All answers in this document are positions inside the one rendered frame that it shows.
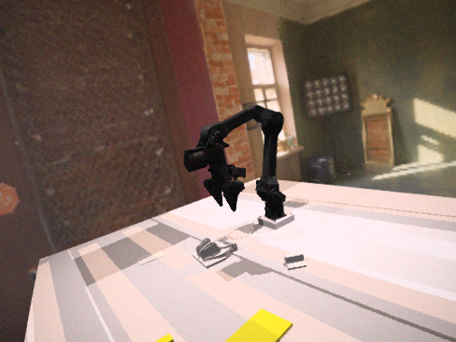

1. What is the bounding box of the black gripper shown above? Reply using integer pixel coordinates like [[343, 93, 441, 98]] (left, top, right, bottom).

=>
[[203, 163, 245, 212]]

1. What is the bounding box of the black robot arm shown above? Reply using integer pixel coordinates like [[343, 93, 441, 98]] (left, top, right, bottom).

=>
[[183, 105, 287, 221]]

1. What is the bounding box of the yellow rectangular bar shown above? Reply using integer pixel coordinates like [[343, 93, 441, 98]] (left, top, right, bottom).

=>
[[155, 334, 174, 342]]

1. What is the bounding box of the yellow flat plate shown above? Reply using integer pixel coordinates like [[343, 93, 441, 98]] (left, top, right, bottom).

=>
[[225, 308, 292, 342]]

